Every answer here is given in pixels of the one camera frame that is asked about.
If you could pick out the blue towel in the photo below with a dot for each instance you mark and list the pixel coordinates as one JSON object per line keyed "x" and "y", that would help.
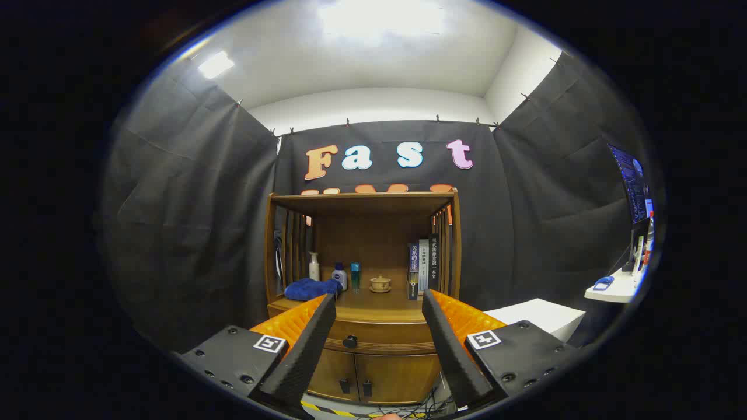
{"x": 309, "y": 289}

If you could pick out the teal bottle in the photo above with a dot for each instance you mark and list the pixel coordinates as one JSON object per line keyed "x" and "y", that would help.
{"x": 355, "y": 280}

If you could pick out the black backdrop cloth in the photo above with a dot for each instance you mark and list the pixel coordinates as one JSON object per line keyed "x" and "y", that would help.
{"x": 192, "y": 221}

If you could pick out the dark blue book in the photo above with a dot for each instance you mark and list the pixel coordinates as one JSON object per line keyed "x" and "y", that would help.
{"x": 412, "y": 271}

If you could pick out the computer monitor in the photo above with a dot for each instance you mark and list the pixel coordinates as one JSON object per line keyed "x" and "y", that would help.
{"x": 633, "y": 186}

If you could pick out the white box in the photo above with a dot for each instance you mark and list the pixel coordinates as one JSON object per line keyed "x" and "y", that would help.
{"x": 543, "y": 318}

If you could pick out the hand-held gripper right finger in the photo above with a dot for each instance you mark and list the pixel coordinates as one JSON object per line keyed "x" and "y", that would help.
{"x": 455, "y": 356}

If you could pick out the wide wooden cabinet door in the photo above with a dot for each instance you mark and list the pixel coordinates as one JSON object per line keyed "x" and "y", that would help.
{"x": 397, "y": 379}

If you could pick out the white lotion bottle blue cap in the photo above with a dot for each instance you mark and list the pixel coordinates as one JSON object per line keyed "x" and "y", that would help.
{"x": 340, "y": 279}

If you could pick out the white side desk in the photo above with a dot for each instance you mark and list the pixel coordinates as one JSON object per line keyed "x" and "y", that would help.
{"x": 618, "y": 289}

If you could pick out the black book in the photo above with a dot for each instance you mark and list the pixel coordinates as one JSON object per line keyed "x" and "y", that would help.
{"x": 433, "y": 262}

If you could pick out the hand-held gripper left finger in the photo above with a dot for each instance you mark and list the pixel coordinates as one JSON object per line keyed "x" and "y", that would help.
{"x": 309, "y": 356}

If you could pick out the narrow wooden cabinet door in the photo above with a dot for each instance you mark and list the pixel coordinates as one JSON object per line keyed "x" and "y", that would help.
{"x": 335, "y": 373}

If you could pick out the white pump bottle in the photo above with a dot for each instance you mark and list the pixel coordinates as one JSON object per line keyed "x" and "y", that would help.
{"x": 314, "y": 271}

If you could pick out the wooden drawer with black knob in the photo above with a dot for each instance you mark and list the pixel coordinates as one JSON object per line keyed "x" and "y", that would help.
{"x": 385, "y": 338}

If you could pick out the pale grey book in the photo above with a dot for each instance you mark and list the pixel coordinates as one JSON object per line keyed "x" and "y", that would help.
{"x": 423, "y": 265}

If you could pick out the wooden countertop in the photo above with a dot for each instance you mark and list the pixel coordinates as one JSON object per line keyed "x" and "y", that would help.
{"x": 373, "y": 303}

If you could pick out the beige lidded tea cup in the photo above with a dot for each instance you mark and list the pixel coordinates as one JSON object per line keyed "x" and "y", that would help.
{"x": 380, "y": 284}

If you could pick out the small blue object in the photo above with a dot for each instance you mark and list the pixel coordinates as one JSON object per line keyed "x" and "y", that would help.
{"x": 603, "y": 283}

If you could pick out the wooden cabinet with shelf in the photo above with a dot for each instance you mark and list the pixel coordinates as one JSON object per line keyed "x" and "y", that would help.
{"x": 379, "y": 233}

